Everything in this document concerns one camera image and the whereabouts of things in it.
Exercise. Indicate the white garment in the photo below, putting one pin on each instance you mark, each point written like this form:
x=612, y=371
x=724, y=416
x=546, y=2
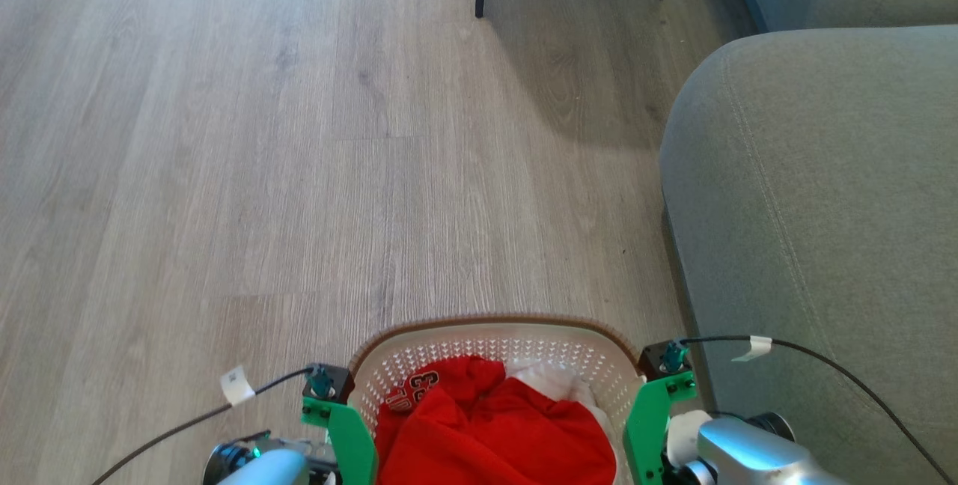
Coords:
x=550, y=380

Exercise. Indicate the white laundry basket brown rim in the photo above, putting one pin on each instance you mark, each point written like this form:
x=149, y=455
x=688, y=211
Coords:
x=479, y=337

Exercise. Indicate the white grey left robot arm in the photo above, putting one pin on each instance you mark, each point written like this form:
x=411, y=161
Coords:
x=262, y=466

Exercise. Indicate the grey fabric sofa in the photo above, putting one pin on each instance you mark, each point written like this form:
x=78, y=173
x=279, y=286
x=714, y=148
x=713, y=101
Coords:
x=816, y=230

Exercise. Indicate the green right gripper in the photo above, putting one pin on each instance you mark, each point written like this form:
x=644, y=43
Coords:
x=645, y=425

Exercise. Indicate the red jersey garment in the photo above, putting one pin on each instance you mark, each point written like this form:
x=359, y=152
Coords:
x=494, y=432

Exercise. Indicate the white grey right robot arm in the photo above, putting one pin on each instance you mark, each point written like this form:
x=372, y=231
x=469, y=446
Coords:
x=748, y=451

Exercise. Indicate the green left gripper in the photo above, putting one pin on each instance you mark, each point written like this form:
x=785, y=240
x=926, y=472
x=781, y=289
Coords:
x=350, y=432

